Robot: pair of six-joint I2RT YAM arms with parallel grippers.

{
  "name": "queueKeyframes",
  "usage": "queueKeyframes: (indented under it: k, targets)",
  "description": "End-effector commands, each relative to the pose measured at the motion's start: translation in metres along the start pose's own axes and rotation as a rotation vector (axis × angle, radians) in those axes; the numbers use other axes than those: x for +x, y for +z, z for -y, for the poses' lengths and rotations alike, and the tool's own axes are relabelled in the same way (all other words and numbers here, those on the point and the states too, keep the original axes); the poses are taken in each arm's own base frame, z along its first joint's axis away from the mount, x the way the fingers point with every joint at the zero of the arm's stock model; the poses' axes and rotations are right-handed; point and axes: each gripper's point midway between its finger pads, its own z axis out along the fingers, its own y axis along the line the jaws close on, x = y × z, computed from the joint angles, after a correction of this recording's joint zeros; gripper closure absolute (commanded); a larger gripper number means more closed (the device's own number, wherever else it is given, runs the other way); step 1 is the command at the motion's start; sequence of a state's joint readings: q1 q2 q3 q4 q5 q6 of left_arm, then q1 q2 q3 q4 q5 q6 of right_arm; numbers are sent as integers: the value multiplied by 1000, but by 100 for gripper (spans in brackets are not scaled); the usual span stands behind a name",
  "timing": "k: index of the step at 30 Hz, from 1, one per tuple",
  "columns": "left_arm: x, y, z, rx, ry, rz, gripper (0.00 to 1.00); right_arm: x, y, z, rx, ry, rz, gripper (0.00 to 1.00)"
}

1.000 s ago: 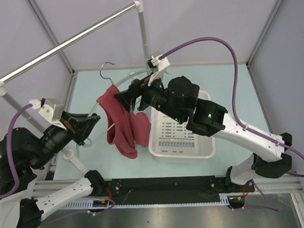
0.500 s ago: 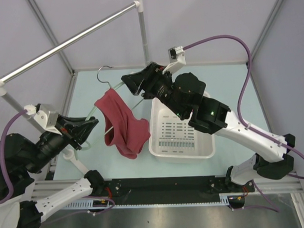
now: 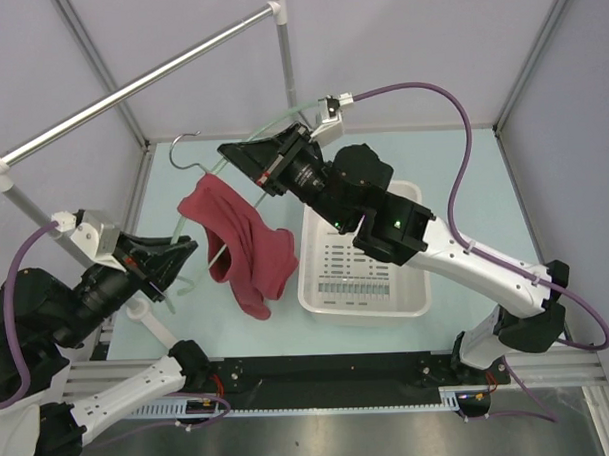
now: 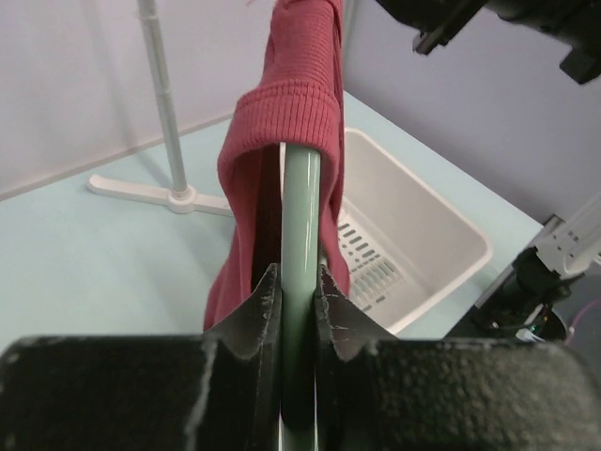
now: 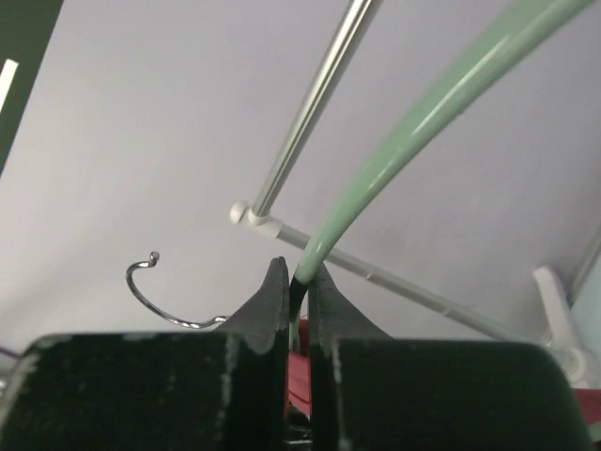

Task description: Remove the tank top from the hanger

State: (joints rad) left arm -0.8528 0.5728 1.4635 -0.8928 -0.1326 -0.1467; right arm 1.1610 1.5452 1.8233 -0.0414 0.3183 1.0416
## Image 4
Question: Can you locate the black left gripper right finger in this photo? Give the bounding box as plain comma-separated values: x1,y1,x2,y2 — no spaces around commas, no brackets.
314,267,600,450

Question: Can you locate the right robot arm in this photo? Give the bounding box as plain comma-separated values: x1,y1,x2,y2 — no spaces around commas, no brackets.
380,1,600,341

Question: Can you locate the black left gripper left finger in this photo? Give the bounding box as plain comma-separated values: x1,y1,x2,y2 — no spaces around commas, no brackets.
1,265,282,450

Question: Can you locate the metal clothes rack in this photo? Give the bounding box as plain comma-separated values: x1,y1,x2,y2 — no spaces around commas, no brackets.
87,0,232,216

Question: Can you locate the white plastic basket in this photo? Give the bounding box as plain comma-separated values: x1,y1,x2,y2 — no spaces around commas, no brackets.
338,128,493,334

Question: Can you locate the red tank top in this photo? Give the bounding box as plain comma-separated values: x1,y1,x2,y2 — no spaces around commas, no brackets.
204,1,350,329

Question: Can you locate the mint green plastic hanger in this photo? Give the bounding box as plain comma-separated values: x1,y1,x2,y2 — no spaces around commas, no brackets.
281,144,320,450

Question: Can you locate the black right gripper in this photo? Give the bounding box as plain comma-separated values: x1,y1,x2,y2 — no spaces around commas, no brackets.
378,0,600,85

